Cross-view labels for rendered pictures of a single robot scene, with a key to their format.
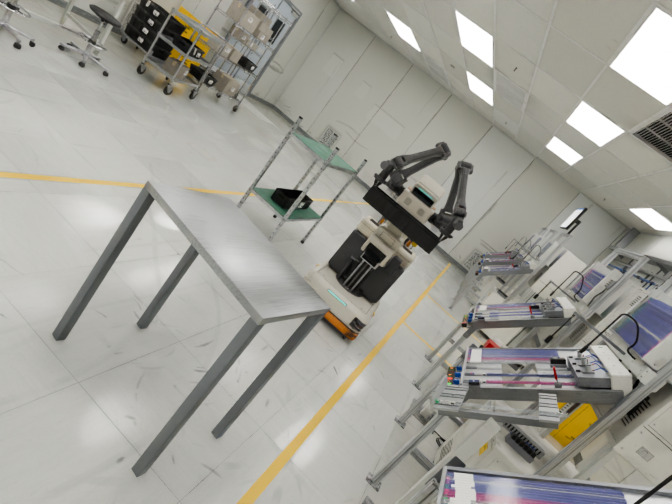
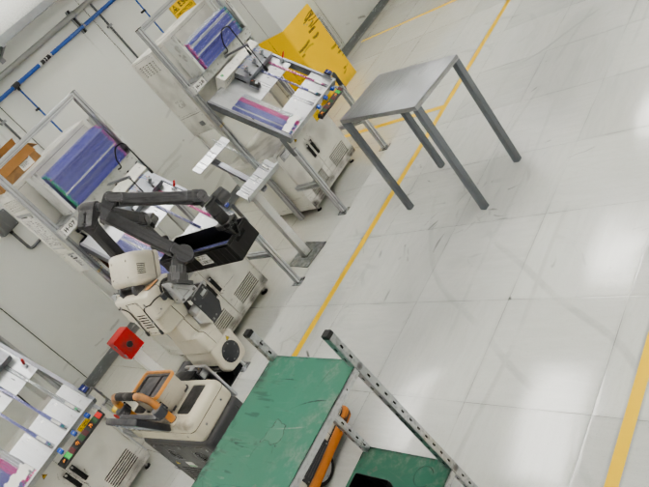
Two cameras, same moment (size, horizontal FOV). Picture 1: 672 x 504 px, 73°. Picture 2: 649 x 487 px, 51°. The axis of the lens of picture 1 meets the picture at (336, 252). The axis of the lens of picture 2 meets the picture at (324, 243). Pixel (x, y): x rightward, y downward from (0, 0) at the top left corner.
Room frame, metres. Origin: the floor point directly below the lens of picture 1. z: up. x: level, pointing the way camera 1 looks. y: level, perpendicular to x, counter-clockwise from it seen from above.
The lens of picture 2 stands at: (4.96, 2.30, 2.20)
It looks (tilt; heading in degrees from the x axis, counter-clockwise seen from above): 26 degrees down; 224
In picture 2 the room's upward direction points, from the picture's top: 41 degrees counter-clockwise
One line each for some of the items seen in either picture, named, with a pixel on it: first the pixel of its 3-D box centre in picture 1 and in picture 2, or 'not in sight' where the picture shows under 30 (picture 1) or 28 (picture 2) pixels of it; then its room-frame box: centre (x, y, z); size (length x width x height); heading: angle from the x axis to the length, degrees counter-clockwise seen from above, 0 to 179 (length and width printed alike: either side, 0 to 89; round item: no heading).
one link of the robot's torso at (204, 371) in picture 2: (381, 258); (211, 366); (3.44, -0.31, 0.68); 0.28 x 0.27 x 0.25; 84
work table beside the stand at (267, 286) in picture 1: (188, 321); (430, 138); (1.59, 0.28, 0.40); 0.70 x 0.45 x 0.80; 68
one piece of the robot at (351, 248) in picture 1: (373, 256); (204, 423); (3.71, -0.27, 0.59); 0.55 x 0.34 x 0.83; 84
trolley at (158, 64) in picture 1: (184, 56); not in sight; (6.22, 3.34, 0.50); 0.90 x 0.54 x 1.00; 3
